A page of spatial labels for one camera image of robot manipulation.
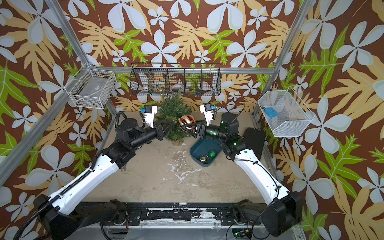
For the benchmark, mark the green glitter ball ornament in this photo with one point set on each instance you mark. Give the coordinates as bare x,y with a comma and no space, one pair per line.
212,154

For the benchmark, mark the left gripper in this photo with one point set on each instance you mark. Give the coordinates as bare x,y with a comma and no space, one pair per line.
161,132

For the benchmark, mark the black wire basket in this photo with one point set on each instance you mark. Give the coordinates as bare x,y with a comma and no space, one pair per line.
176,79

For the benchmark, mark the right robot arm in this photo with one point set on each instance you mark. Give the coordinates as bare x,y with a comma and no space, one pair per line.
283,208

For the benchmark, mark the red gold striped ornament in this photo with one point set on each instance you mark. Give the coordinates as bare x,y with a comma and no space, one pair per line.
185,120

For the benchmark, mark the electronics board with cables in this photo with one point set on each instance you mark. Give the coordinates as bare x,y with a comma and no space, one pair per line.
242,234

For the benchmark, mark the white wire basket left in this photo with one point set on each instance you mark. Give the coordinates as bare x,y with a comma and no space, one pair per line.
91,88

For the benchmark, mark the teal plastic bin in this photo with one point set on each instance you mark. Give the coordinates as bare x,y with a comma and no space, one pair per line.
202,148

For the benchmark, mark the blue object in basket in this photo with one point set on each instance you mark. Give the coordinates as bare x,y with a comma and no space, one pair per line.
270,112

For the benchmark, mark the small gold ornament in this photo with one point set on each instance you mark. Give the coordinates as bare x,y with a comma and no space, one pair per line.
203,159

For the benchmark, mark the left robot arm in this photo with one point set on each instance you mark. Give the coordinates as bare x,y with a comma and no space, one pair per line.
60,213

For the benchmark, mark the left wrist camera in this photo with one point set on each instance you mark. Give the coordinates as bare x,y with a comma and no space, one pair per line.
148,115

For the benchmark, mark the white mesh basket right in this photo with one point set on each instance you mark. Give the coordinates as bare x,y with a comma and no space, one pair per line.
294,116

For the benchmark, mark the small green christmas tree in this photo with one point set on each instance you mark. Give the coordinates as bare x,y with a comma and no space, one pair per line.
172,108

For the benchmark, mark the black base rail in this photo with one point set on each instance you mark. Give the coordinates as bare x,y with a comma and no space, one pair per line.
130,215

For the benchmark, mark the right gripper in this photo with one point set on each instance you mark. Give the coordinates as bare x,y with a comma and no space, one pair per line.
201,129

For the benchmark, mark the black pad right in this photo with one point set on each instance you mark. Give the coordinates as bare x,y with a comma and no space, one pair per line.
255,140

